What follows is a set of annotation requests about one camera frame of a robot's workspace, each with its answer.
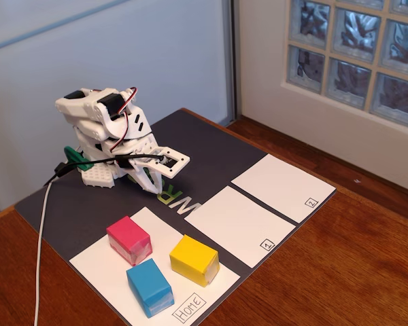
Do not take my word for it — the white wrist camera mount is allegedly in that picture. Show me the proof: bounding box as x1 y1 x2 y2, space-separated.
129 146 190 179

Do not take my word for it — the black cable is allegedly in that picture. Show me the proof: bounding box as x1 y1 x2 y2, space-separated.
44 153 167 186

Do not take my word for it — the white paper sheet marked home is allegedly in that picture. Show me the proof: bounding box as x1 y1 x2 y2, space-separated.
69 206 241 326

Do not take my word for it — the white paper sheet marked 1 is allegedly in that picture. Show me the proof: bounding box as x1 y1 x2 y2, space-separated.
184 185 296 269

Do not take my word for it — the white paper sheet marked 2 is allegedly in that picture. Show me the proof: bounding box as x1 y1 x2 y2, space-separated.
231 153 337 224

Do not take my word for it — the dark grey mat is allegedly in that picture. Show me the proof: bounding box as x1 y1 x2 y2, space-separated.
14 107 337 326

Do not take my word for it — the green clamp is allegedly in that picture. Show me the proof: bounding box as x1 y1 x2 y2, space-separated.
63 145 95 172

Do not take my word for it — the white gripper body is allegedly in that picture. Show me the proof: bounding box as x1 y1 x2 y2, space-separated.
117 133 164 170

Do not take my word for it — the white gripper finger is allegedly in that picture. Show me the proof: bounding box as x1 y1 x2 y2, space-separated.
127 165 159 195
146 168 164 193

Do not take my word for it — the red white black servo wire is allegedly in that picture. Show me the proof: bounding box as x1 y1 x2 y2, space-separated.
109 86 138 152

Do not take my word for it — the glass block window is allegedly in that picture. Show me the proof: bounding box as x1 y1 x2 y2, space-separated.
285 0 408 132

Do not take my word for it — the aluminium door frame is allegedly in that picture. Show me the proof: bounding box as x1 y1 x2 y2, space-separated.
222 0 241 126

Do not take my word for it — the yellow box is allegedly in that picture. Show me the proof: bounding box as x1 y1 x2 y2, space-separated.
169 234 221 288

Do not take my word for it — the pink box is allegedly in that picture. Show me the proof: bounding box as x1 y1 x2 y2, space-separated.
105 215 154 268

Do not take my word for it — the blue box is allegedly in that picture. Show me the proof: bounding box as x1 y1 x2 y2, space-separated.
126 257 175 319

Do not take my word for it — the white cable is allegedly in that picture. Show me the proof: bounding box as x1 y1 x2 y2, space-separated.
33 181 54 326

